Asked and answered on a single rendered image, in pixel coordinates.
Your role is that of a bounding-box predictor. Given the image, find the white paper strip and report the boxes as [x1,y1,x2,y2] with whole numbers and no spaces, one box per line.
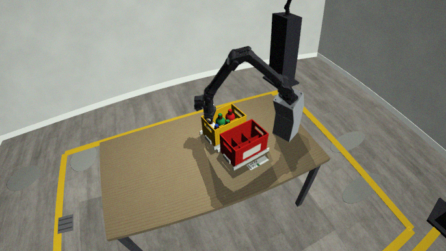
[247,155,268,170]

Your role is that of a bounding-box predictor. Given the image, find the yellow plastic crate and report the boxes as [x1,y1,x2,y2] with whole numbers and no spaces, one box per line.
[201,105,245,146]

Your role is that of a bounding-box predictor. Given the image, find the red plastic crate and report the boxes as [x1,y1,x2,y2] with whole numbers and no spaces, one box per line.
[220,121,267,167]

